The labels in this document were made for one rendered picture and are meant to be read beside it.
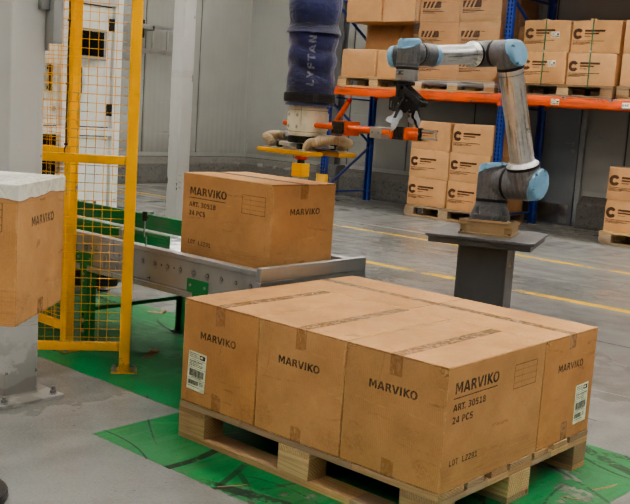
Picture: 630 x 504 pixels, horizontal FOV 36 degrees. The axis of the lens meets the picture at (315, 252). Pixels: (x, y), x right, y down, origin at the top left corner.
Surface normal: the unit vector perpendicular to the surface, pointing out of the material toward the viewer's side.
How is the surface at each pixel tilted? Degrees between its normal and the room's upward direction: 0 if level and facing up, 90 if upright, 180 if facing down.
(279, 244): 90
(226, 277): 90
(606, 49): 94
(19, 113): 90
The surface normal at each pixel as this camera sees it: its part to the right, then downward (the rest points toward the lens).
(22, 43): 0.75, 0.15
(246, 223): -0.68, 0.06
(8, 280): -0.07, 0.15
